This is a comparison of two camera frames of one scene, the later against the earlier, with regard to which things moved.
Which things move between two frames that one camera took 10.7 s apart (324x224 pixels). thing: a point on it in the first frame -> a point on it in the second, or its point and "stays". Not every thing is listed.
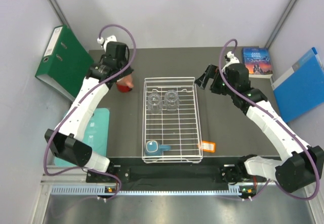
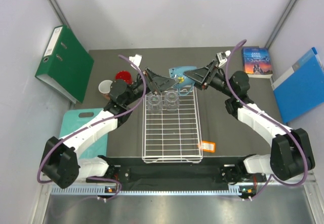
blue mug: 153,148 -> 185,84
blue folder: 300,88 stays
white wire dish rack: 170,115 stays
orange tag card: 208,146 stays
